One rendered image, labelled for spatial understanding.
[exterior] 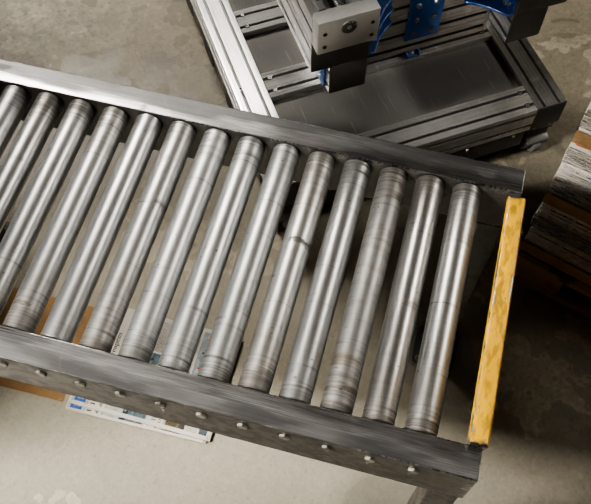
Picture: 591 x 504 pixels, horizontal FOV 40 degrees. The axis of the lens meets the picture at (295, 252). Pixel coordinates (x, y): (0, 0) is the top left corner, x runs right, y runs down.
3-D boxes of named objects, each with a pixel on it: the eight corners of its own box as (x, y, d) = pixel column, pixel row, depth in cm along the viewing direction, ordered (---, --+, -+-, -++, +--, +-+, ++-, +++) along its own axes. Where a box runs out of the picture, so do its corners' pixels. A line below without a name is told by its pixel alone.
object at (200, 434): (242, 337, 210) (242, 335, 209) (209, 442, 197) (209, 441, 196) (109, 304, 214) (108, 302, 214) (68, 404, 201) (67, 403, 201)
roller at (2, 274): (101, 113, 151) (95, 96, 147) (-5, 339, 130) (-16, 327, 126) (76, 108, 152) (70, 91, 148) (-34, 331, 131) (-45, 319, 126)
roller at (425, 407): (479, 196, 143) (485, 180, 138) (432, 451, 121) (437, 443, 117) (451, 190, 143) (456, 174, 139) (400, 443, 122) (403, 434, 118)
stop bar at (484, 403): (525, 204, 136) (528, 198, 134) (488, 451, 116) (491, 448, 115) (506, 200, 137) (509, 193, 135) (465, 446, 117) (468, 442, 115)
